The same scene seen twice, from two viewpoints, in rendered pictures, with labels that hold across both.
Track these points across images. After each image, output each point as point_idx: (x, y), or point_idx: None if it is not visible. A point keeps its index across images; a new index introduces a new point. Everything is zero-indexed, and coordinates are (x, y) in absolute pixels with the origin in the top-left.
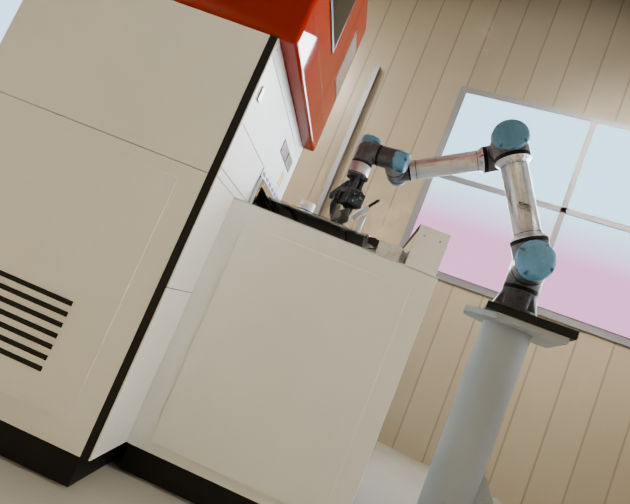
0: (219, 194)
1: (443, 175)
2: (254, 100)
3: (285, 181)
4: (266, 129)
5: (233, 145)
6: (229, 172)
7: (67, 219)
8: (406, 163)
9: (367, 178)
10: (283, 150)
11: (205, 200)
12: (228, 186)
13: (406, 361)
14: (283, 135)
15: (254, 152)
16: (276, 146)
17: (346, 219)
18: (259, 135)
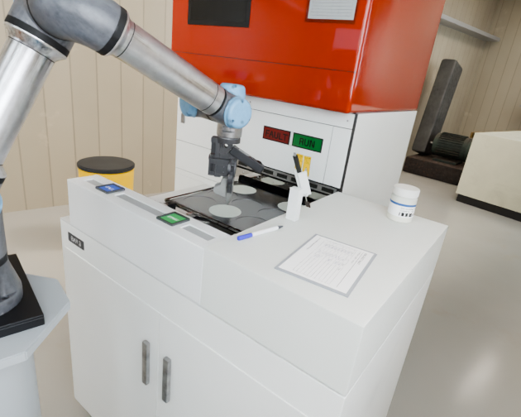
0: (185, 182)
1: (167, 89)
2: (180, 123)
3: (327, 163)
4: (212, 131)
5: (178, 153)
6: (186, 168)
7: None
8: (180, 103)
9: (211, 137)
10: (269, 136)
11: (174, 185)
12: (192, 177)
13: (65, 286)
14: (255, 124)
15: (208, 150)
16: (248, 136)
17: (217, 189)
18: (205, 138)
